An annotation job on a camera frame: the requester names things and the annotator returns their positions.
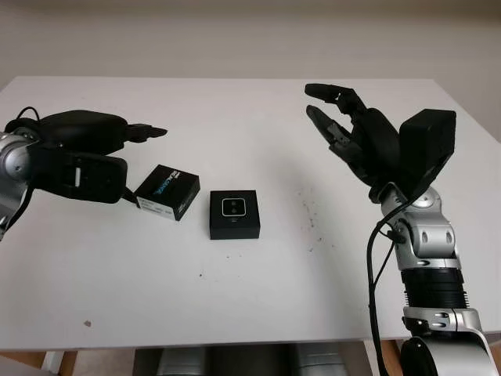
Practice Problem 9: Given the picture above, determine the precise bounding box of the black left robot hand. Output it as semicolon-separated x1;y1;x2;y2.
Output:
37;110;168;157

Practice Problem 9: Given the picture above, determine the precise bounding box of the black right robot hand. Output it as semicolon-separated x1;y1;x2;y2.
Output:
304;82;409;190

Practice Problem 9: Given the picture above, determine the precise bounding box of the black printed box lid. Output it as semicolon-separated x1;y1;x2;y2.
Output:
133;164;201;222

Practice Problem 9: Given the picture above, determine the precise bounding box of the small silver depth camera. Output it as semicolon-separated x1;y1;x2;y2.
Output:
221;197;247;218

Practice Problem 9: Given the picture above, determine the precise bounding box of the black box with lens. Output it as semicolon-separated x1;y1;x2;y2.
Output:
209;190;262;240

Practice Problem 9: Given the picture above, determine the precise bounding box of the white table leg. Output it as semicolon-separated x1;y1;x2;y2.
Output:
41;350;66;376
362;339;388;376

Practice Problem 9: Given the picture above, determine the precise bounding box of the grey robot leg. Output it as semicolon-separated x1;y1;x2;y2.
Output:
293;344;349;376
156;346;208;376

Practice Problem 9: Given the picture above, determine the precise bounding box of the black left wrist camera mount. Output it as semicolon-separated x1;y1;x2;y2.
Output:
33;143;129;204

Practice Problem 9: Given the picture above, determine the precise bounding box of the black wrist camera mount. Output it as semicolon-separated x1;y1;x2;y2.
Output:
33;143;129;204
398;108;458;199

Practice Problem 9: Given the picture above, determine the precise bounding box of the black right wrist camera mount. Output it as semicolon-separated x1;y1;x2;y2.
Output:
398;108;458;199

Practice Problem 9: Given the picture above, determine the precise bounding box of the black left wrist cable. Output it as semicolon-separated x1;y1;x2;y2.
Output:
0;107;42;240

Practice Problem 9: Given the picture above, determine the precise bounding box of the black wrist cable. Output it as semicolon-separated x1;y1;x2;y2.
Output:
0;107;42;240
366;191;412;376

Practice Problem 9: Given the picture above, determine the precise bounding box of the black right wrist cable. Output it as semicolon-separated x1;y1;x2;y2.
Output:
366;191;412;376

